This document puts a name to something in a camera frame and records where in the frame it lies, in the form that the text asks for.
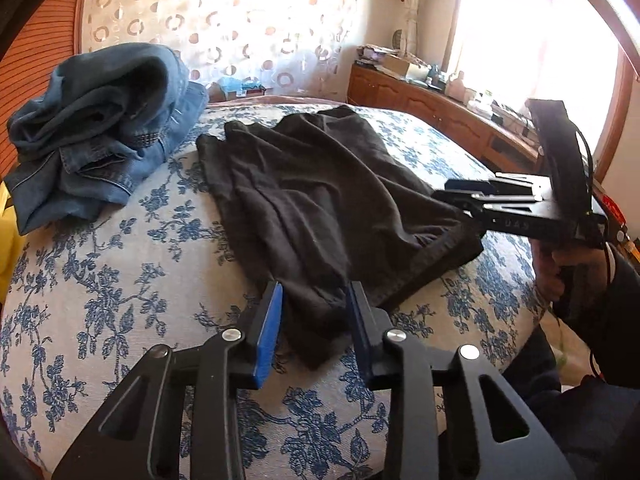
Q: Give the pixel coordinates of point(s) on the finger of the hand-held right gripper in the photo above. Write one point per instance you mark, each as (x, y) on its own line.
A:
(465, 185)
(455, 199)

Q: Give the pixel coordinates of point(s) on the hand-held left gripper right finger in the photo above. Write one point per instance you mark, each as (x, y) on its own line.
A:
(361, 332)

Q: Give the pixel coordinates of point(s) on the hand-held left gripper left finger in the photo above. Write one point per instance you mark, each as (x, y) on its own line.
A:
(267, 332)

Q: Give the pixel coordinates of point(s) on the black pants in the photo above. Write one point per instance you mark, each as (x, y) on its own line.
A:
(310, 200)

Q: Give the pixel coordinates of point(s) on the person's right forearm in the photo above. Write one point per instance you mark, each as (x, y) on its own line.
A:
(622, 310)

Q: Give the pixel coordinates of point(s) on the person's right hand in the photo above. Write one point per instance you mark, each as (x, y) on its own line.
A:
(545, 272)

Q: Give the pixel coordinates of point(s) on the wooden dresser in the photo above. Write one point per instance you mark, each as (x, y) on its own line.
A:
(425, 105)

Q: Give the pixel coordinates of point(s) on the cardboard box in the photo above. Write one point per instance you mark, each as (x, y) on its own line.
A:
(400, 64)

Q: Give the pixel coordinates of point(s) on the blue floral bed sheet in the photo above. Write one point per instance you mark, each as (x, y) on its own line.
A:
(125, 285)

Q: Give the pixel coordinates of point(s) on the bright window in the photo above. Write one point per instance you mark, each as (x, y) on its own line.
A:
(525, 25)

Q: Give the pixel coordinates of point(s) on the blue patterned package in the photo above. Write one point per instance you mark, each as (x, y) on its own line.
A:
(242, 89)

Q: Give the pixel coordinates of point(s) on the person's dark clothed legs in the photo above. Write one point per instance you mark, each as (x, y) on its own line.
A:
(590, 425)

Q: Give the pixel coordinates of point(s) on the blue jeans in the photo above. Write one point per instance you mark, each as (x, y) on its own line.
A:
(100, 110)

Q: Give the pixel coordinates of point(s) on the sheer circle-patterned curtain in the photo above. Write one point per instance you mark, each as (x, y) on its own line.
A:
(225, 25)

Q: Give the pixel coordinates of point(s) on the wooden wardrobe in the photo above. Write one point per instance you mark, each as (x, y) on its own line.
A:
(45, 35)

